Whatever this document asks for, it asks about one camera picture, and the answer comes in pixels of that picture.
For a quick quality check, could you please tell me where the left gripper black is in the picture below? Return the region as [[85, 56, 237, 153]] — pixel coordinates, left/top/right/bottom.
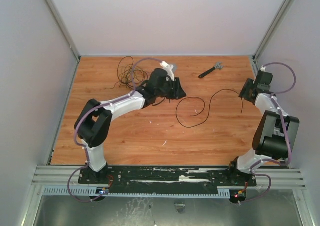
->
[[156, 77, 187, 100]]

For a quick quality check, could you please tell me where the black wire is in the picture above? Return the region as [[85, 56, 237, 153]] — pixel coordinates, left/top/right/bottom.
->
[[175, 88, 244, 128]]

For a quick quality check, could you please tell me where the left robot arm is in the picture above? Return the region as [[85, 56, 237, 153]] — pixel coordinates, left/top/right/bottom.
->
[[73, 65, 187, 184]]

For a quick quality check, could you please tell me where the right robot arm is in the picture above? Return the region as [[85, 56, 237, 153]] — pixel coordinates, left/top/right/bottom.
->
[[226, 70, 300, 185]]

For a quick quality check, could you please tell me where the black adjustable wrench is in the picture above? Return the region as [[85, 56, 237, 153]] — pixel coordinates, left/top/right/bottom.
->
[[198, 62, 224, 79]]

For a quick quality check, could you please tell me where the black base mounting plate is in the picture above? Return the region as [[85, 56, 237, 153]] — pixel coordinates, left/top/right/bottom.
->
[[78, 166, 257, 194]]

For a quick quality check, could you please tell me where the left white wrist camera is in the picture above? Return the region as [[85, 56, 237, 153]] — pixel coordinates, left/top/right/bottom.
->
[[160, 61, 177, 80]]

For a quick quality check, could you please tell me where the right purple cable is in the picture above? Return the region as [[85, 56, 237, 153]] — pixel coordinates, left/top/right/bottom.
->
[[234, 62, 298, 207]]

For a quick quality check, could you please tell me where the purple cable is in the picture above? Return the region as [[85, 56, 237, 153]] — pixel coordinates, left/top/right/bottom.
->
[[234, 62, 298, 207], [66, 57, 166, 203]]

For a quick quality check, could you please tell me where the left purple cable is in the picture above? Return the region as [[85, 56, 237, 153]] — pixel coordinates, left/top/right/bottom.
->
[[66, 57, 166, 203]]

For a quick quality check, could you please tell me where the aluminium front rail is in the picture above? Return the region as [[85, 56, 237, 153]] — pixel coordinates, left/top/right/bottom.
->
[[32, 165, 306, 189]]

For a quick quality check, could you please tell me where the grey slotted cable duct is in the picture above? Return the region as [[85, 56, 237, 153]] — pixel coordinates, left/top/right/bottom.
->
[[41, 185, 231, 198]]

